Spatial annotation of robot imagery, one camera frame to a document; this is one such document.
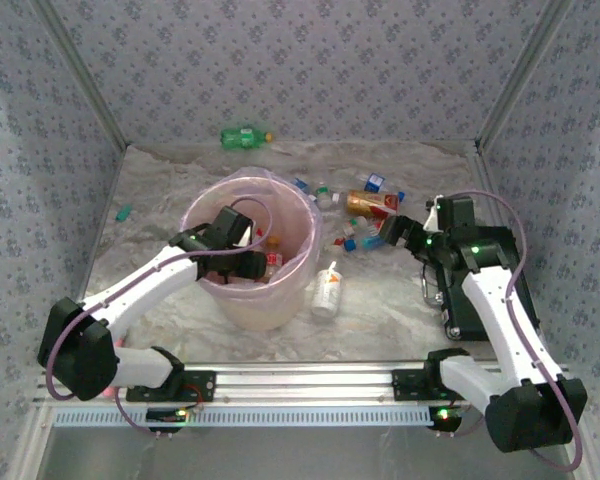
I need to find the cream plastic bin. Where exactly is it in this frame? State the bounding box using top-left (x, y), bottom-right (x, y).
top-left (214, 279), bottom-right (309, 331)

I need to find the black case silver handle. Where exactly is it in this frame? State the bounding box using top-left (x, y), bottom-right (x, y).
top-left (419, 224), bottom-right (541, 342)

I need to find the aluminium mounting rail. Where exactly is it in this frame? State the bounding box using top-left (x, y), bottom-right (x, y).
top-left (33, 362), bottom-right (579, 407)

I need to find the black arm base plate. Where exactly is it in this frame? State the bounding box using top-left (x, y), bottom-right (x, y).
top-left (391, 368), bottom-right (474, 404)
top-left (125, 368), bottom-right (217, 404)

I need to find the green soda bottle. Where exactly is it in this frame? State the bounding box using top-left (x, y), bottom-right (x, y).
top-left (220, 126), bottom-right (275, 150)

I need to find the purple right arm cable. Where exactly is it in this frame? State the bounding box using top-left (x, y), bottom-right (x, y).
top-left (427, 189), bottom-right (581, 474)

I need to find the pink lined waste bin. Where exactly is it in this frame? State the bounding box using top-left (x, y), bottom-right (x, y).
top-left (179, 167), bottom-right (324, 304)

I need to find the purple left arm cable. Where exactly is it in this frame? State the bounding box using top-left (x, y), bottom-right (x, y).
top-left (44, 196), bottom-right (276, 436)

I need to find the slotted white cable duct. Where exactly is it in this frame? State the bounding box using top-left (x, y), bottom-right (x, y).
top-left (52, 407), bottom-right (434, 429)

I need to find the small black controller board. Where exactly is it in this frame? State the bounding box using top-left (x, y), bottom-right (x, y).
top-left (146, 407), bottom-right (190, 434)
top-left (427, 405), bottom-right (465, 435)

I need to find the clear bottle green ring cap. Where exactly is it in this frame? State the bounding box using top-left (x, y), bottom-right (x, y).
top-left (312, 183), bottom-right (342, 206)

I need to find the aluminium frame post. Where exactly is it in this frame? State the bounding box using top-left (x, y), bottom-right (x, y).
top-left (29, 0), bottom-right (129, 151)
top-left (474, 0), bottom-right (577, 151)

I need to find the white bottle orange logo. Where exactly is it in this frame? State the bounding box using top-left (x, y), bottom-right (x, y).
top-left (310, 259), bottom-right (344, 320)

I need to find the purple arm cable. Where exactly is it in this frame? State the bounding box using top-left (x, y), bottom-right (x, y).
top-left (44, 196), bottom-right (276, 436)
top-left (427, 189), bottom-right (581, 474)

